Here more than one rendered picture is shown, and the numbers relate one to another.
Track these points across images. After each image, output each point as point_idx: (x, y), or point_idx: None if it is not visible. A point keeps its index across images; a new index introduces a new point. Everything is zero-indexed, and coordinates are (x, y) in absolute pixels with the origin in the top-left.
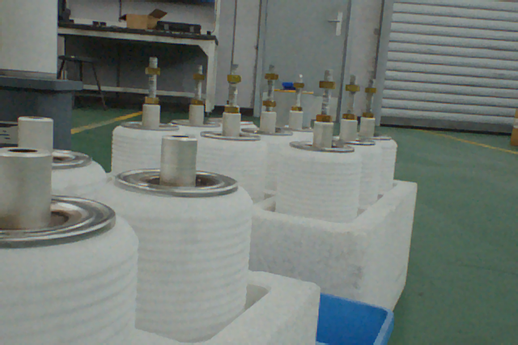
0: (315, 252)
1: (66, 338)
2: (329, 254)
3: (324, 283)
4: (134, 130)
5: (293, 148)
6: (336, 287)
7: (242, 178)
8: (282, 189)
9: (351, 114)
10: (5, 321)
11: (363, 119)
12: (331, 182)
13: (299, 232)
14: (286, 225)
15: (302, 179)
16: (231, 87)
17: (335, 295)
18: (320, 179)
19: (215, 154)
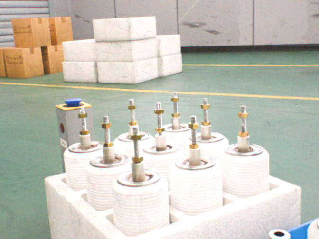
0: (283, 207)
1: None
2: (288, 205)
3: (287, 220)
4: (154, 185)
5: (246, 157)
6: (292, 219)
7: (221, 186)
8: (244, 182)
9: (209, 122)
10: None
11: (176, 118)
12: (268, 168)
13: (276, 201)
14: (270, 200)
15: (259, 172)
16: (194, 131)
17: (292, 223)
18: (266, 168)
19: (214, 178)
